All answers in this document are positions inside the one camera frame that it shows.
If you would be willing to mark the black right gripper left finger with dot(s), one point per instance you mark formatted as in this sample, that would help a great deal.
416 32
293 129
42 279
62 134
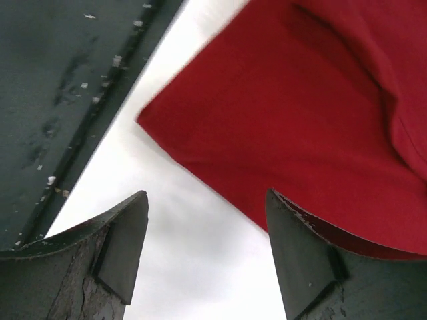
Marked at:
86 272

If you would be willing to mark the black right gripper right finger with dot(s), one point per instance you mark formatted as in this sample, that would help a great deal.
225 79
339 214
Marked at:
319 280

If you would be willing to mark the dark red t-shirt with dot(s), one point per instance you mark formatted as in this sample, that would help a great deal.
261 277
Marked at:
322 101

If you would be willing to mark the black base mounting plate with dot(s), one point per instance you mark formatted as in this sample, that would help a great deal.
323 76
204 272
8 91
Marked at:
58 60

